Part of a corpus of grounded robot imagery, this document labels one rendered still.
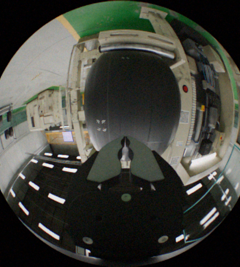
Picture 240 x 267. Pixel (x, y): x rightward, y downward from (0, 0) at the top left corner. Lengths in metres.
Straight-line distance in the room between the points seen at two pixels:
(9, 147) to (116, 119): 11.28
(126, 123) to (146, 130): 0.05
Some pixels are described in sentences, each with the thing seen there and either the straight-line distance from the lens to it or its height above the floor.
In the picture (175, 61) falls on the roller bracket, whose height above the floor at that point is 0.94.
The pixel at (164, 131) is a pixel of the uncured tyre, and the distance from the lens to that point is 0.24.
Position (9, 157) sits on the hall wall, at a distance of 11.39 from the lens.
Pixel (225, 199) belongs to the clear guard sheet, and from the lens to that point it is 0.79.
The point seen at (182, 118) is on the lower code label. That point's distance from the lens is 0.51.
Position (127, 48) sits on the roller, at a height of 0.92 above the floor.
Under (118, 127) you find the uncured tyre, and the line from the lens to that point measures 0.21.
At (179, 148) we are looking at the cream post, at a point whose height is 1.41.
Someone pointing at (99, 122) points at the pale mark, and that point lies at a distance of 0.21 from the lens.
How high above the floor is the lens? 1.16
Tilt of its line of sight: 21 degrees up
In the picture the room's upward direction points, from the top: 179 degrees clockwise
